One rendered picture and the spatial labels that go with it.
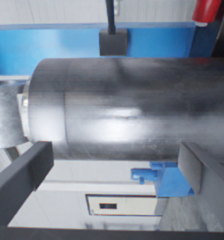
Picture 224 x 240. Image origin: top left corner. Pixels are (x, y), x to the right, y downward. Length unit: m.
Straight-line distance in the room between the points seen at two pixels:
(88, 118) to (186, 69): 0.18
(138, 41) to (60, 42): 0.29
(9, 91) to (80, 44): 0.42
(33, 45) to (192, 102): 0.64
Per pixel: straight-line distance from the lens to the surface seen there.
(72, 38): 0.71
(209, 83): 0.30
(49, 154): 0.16
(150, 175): 3.08
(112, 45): 0.61
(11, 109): 0.36
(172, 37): 0.72
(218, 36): 0.54
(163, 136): 0.28
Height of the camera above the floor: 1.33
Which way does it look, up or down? 2 degrees up
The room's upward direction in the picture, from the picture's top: 90 degrees counter-clockwise
